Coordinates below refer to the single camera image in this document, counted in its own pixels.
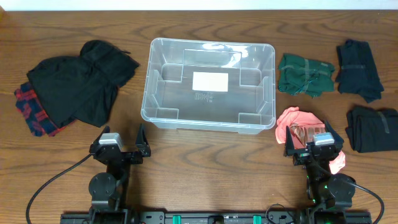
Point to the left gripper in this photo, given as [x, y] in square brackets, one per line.
[123, 156]

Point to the pink printed t-shirt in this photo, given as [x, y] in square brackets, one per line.
[303, 126]

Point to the black garment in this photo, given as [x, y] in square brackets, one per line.
[82, 87]
[372, 130]

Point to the white label in bin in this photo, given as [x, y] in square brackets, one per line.
[206, 81]

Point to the clear plastic storage bin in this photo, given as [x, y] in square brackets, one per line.
[248, 107]

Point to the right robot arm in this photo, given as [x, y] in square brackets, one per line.
[330, 193]

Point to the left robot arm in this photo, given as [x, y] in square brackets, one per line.
[108, 189]

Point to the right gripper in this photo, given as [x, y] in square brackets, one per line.
[302, 154]

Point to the red navy plaid shirt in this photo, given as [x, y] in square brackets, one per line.
[38, 121]

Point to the green garment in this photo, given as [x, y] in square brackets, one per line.
[301, 75]

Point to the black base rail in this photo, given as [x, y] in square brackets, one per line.
[181, 218]

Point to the navy garment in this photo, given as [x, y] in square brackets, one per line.
[358, 73]

